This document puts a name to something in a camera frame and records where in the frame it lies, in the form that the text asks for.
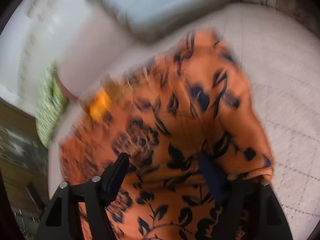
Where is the orange black floral garment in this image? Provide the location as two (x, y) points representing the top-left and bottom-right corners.
(60, 29), (274, 239)

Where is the dark wooden glass cabinet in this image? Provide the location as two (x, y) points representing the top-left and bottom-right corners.
(1, 99), (49, 239)

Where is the green checkered cushion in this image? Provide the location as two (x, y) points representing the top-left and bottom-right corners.
(35, 61), (69, 148)

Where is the pink quilted bolster pillow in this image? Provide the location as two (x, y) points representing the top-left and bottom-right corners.
(56, 7), (136, 101)

